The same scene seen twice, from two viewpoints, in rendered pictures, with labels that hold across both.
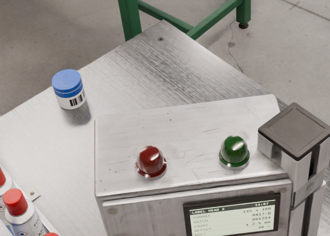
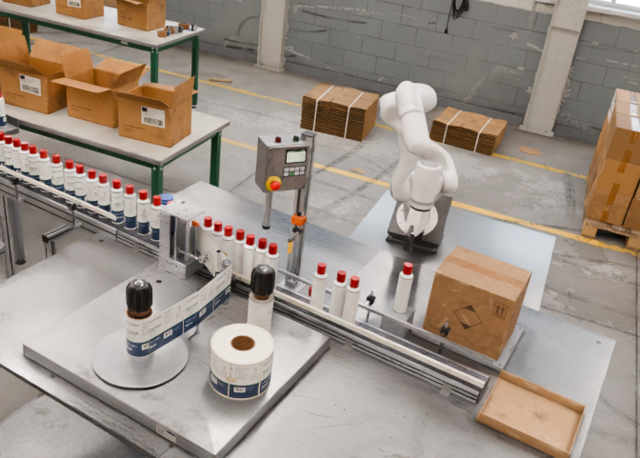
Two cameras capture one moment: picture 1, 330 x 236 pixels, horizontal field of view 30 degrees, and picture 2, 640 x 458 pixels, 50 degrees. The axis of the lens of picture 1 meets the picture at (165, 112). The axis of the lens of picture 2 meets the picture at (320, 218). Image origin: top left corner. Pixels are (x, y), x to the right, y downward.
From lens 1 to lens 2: 2.09 m
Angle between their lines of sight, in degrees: 29
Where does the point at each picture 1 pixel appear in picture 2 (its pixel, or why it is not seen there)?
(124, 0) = (156, 188)
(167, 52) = (208, 192)
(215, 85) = (237, 203)
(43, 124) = not seen: hidden behind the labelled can
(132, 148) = (270, 140)
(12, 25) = (37, 228)
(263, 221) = (302, 157)
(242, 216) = (298, 154)
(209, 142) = (289, 139)
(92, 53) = not seen: hidden behind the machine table
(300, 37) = not seen: hidden behind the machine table
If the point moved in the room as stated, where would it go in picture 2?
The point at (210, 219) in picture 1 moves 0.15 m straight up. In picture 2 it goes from (291, 154) to (295, 115)
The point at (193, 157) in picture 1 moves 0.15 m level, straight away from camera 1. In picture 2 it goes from (286, 141) to (272, 125)
